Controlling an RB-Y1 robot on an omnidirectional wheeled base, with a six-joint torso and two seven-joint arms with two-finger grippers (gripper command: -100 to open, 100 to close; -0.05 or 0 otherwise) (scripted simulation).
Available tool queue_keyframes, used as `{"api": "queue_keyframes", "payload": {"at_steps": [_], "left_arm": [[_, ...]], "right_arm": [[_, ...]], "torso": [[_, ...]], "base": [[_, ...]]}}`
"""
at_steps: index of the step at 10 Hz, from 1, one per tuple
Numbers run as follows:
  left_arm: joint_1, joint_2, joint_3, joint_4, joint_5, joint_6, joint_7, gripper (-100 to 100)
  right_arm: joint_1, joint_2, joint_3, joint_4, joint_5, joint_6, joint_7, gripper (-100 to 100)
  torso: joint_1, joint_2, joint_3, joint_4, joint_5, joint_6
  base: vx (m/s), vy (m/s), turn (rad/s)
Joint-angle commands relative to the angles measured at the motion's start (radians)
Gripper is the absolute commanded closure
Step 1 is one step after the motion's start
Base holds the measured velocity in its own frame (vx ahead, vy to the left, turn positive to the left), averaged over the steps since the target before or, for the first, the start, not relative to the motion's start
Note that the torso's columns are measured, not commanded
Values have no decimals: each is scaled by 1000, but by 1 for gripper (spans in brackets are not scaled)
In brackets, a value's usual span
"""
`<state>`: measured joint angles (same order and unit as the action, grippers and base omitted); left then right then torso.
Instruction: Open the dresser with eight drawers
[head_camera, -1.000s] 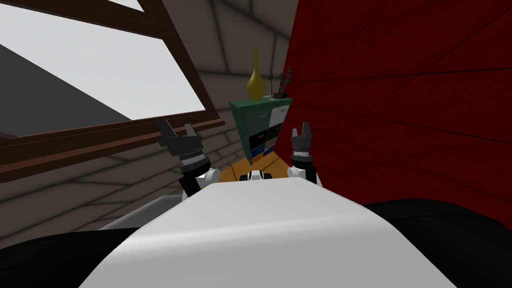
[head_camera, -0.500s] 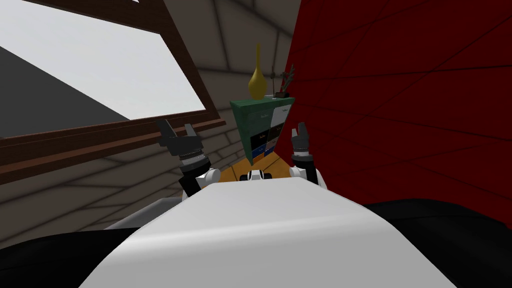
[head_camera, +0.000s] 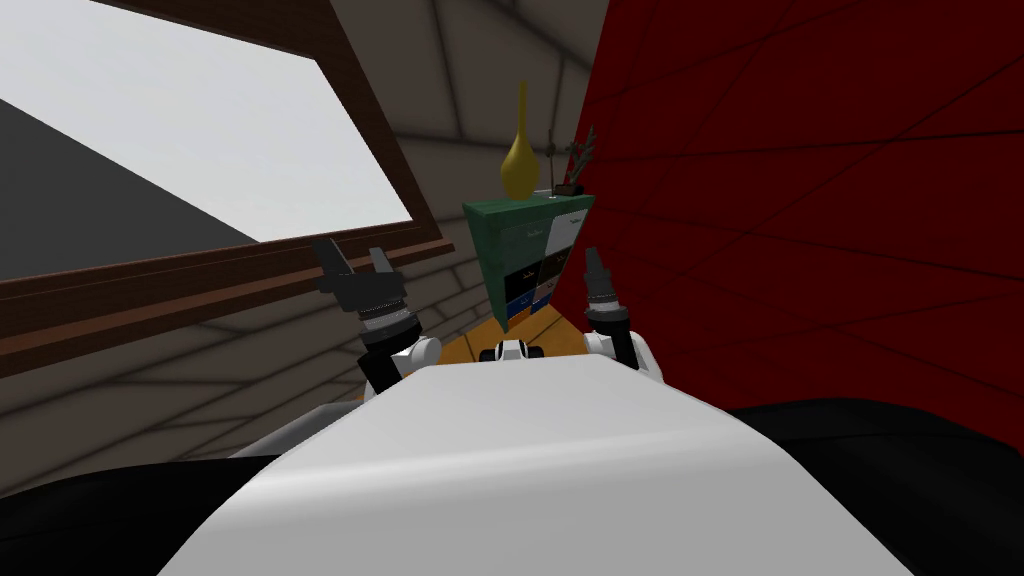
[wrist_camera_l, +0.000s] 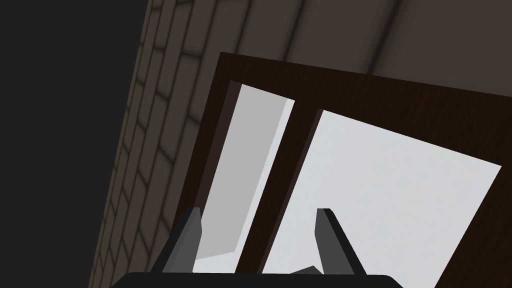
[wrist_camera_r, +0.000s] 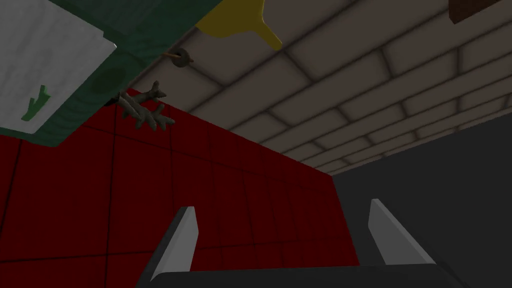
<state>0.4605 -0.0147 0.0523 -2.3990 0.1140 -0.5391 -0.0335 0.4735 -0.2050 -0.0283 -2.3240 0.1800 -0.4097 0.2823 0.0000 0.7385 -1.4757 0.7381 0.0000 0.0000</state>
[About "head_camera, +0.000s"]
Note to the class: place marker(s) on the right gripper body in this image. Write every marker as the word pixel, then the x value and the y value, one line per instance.
pixel 601 290

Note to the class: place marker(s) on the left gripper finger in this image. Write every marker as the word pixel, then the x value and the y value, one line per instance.
pixel 332 258
pixel 381 262

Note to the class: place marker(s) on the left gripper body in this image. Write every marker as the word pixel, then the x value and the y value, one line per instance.
pixel 364 290

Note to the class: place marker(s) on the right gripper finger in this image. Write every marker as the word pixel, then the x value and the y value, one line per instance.
pixel 594 262

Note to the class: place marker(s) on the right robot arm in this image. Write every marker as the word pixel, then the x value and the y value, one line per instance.
pixel 612 324

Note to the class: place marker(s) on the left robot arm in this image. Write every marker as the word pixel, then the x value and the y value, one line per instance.
pixel 390 328

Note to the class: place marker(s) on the green chest of drawers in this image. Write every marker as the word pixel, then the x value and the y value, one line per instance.
pixel 528 240

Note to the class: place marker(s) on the brown framed window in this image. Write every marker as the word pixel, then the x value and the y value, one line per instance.
pixel 200 128

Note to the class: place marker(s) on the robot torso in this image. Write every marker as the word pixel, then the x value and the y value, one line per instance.
pixel 528 464

